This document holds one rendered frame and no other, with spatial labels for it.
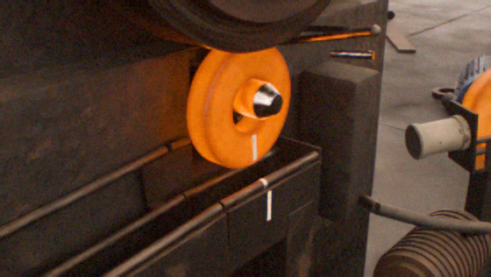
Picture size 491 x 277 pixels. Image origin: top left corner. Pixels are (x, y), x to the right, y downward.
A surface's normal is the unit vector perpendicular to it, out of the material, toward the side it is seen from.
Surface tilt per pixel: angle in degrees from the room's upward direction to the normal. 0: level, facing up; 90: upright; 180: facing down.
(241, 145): 90
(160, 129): 90
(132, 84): 90
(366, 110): 90
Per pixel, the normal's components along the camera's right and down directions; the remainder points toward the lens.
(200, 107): -0.64, 0.07
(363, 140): 0.76, 0.25
